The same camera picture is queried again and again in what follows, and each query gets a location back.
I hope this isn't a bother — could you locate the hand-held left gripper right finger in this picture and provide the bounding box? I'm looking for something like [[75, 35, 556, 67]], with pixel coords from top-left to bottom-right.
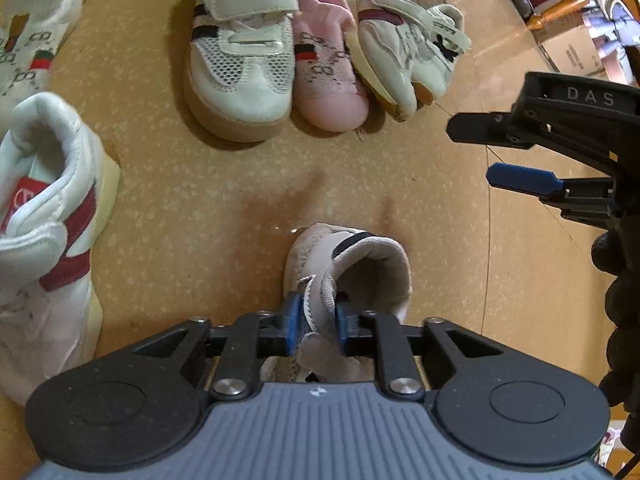
[[335, 300, 503, 402]]

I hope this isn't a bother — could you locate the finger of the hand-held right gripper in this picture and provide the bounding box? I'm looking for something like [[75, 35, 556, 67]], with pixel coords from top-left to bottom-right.
[[486, 162, 617, 220], [446, 111, 539, 150]]

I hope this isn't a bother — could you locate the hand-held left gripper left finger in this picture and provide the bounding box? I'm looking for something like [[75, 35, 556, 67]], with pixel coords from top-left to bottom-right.
[[132, 292, 303, 402]]

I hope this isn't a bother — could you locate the white black-stripe shoe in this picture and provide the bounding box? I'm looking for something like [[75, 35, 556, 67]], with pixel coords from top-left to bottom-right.
[[260, 222, 413, 383]]

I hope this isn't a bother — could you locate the white mesh velcro sneaker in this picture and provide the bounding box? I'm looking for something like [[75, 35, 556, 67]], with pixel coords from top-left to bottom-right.
[[184, 0, 301, 143]]

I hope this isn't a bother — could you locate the white red-stripe high-top shoe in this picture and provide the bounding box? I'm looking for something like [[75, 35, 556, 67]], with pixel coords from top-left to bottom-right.
[[0, 92, 122, 407]]

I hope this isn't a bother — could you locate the person's right hand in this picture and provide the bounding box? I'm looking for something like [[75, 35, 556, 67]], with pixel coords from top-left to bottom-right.
[[591, 229, 640, 409]]

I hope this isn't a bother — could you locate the cardboard box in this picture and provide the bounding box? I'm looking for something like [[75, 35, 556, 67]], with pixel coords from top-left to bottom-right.
[[537, 24, 609, 74]]

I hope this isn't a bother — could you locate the pink knit sock shoe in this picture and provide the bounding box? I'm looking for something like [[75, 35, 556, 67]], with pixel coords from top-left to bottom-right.
[[290, 0, 371, 133]]

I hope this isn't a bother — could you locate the white knit sock shoe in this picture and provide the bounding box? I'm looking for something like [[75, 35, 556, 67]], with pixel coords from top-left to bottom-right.
[[0, 0, 84, 111]]

